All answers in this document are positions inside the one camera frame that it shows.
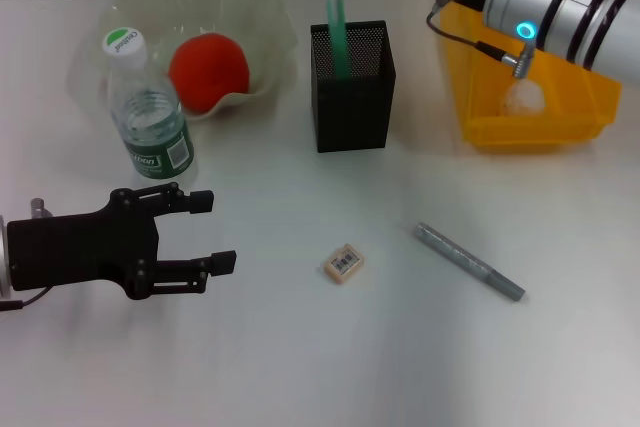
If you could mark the clear wavy glass fruit plate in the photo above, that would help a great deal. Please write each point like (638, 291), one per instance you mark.
(225, 2)

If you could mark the white paper ball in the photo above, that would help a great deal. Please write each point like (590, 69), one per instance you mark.
(525, 99)

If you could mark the left gripper silver connector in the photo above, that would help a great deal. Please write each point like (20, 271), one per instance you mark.
(40, 209)

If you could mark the clear green-label water bottle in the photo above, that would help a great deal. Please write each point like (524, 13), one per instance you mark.
(150, 137)

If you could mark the beige eraser with barcode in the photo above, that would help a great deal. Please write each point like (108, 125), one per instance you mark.
(341, 264)

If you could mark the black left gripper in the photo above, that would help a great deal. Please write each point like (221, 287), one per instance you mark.
(80, 252)

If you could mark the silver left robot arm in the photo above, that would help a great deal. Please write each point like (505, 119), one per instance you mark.
(3, 257)

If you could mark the silver marker pen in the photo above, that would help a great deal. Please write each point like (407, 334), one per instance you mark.
(465, 259)

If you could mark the red round ball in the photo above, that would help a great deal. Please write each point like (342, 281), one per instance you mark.
(210, 72)

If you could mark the yellow plastic bin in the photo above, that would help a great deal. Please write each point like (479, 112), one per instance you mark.
(530, 132)

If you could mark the green pen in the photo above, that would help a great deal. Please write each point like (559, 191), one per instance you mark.
(337, 32)

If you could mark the black mesh pen holder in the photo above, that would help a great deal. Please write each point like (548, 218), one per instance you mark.
(350, 107)

